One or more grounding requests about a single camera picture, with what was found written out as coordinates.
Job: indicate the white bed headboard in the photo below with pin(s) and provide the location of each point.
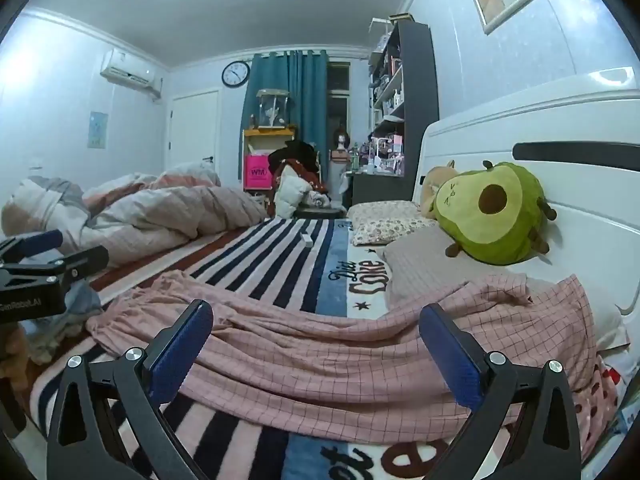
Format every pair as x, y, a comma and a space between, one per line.
590, 195

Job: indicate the light patterned folded cloth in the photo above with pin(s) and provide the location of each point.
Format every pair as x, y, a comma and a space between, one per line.
317, 200

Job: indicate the round wall clock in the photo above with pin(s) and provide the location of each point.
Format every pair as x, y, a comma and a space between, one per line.
235, 73

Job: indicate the mannequin head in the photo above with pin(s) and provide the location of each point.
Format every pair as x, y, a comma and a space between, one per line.
341, 142

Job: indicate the light blue wall poster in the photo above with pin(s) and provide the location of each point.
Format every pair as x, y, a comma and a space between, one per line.
97, 130

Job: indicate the teal curtain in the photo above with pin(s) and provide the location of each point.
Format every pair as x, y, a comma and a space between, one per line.
305, 95

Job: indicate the floral pillow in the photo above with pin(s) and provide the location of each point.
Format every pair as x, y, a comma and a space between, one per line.
385, 222

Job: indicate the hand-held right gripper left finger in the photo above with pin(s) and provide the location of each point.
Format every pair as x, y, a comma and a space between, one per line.
185, 345

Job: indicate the window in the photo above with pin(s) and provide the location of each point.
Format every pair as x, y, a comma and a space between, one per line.
339, 105

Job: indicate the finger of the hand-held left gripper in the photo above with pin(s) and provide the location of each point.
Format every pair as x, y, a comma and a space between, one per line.
87, 259
42, 241

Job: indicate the dark clothes pile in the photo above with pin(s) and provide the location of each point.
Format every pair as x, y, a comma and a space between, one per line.
297, 152

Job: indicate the dark tall bookshelf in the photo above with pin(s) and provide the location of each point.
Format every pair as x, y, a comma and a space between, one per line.
417, 75

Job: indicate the pink bag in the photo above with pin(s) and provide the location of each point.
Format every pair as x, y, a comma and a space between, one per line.
257, 172

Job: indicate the pink grey knit pillow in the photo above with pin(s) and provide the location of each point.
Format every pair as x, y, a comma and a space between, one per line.
430, 265

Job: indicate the small white box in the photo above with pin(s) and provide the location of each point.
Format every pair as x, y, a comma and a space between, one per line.
305, 240

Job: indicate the white puffer jacket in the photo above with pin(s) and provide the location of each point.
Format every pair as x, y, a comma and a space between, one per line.
290, 192

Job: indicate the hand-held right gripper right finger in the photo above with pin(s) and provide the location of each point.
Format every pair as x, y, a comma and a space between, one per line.
447, 355

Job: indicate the tan plush toy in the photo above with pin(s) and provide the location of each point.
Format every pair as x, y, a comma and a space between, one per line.
432, 185

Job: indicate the striped printed blanket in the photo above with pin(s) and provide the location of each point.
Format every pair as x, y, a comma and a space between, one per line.
280, 255

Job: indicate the white air conditioner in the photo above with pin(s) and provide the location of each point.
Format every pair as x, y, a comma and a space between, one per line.
127, 72

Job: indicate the crumpled pink grey duvet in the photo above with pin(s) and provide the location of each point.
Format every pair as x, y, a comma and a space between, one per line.
150, 210

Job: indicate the white door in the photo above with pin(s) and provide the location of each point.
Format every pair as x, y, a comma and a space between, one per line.
195, 130

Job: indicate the glass tank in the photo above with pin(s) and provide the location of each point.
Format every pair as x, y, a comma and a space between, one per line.
272, 107

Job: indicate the grey blue cloth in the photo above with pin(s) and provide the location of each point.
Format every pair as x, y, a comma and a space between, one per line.
75, 310

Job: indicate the pink checked pants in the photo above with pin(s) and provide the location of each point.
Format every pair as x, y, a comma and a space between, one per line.
325, 360

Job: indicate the yellow shelf unit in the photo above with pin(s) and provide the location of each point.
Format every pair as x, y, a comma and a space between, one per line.
267, 132

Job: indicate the green avocado plush toy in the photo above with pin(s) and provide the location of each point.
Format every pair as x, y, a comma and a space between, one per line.
500, 225

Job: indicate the dark desk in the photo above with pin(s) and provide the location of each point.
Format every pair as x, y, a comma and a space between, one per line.
370, 187

